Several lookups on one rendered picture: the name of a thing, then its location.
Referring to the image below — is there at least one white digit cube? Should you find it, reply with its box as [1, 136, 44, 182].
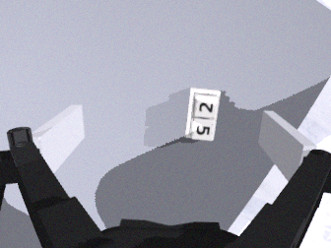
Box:
[190, 115, 215, 141]
[193, 93, 218, 119]

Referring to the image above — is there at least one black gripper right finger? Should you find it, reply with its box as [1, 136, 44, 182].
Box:
[224, 110, 331, 248]

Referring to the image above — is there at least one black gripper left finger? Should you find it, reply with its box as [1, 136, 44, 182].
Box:
[0, 104, 119, 248]

